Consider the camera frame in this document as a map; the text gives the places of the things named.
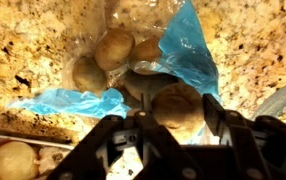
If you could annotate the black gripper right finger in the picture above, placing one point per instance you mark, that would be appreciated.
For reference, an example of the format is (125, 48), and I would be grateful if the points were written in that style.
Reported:
(259, 146)

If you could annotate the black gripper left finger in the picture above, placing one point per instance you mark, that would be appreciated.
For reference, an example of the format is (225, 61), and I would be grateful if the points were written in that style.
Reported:
(94, 156)

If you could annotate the brown potato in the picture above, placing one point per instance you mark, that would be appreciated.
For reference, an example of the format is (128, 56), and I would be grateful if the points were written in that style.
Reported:
(113, 49)
(88, 76)
(144, 55)
(179, 108)

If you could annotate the blue clear plastic bag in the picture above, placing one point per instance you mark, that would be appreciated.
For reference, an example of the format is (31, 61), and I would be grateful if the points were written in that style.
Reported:
(184, 54)

